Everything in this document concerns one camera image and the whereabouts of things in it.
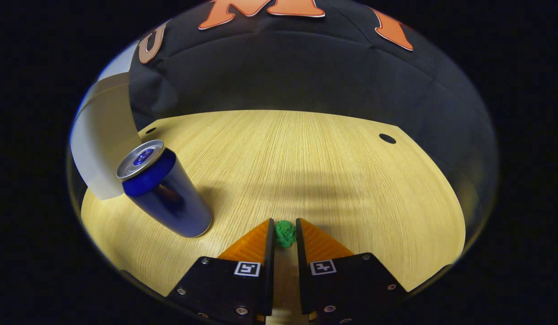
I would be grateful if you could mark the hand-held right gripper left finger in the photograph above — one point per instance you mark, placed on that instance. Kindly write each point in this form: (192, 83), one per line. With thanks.
(267, 280)

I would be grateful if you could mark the green paper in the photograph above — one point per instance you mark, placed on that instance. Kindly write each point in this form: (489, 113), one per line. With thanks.
(285, 234)

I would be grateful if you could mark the white desktop garbage bin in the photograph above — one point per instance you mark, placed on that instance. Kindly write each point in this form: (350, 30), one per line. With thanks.
(103, 135)

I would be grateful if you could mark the blue pop can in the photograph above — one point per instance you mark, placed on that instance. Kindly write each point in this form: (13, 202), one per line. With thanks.
(170, 198)

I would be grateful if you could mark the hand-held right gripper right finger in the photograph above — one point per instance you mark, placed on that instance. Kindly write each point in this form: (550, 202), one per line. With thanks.
(304, 280)

